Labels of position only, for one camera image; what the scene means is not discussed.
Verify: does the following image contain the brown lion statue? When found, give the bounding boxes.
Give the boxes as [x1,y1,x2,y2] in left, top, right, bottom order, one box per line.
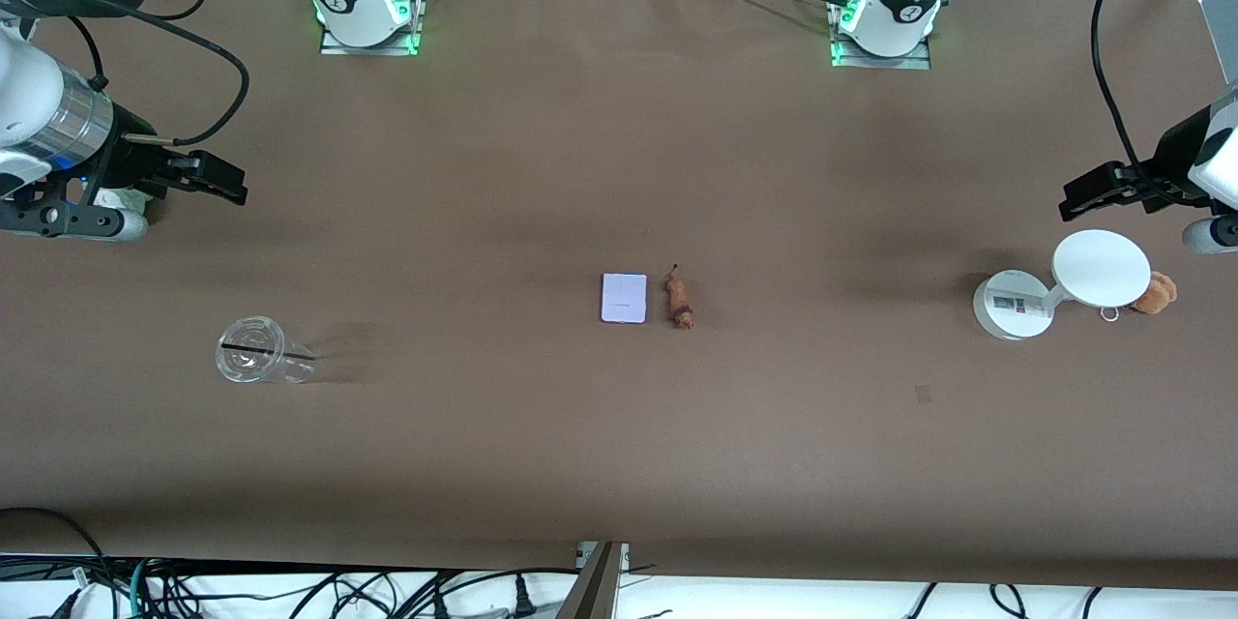
[663,263,696,331]

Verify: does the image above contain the grey green plush toy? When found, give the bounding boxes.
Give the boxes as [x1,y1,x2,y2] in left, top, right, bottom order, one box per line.
[94,188,154,217]

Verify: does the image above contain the white round stand lamp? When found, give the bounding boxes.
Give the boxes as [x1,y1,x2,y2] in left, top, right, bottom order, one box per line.
[972,229,1153,341]

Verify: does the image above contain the black straw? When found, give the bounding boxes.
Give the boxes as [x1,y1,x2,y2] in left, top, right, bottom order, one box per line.
[221,340,316,362]

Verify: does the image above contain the clear plastic cup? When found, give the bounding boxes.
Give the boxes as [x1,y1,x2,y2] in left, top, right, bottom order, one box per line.
[215,315,317,385]

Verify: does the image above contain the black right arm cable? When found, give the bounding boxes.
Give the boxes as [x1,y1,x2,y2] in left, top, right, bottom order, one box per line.
[0,0,251,148]

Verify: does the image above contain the brown plush bear keychain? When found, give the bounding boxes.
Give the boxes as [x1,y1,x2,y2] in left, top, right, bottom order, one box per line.
[1132,272,1179,315]

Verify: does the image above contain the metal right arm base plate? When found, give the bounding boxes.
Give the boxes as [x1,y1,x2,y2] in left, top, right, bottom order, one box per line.
[319,24,423,57]

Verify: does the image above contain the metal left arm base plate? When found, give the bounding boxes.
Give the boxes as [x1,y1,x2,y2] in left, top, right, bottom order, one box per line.
[830,31,932,72]

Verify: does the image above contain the black floor cable loop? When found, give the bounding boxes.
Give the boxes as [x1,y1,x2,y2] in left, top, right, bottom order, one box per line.
[0,506,109,593]

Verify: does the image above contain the green floor cable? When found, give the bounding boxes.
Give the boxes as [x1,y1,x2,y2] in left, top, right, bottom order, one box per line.
[129,558,155,619]

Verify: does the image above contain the aluminium profile post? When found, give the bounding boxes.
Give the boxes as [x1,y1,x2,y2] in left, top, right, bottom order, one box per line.
[556,542,631,619]

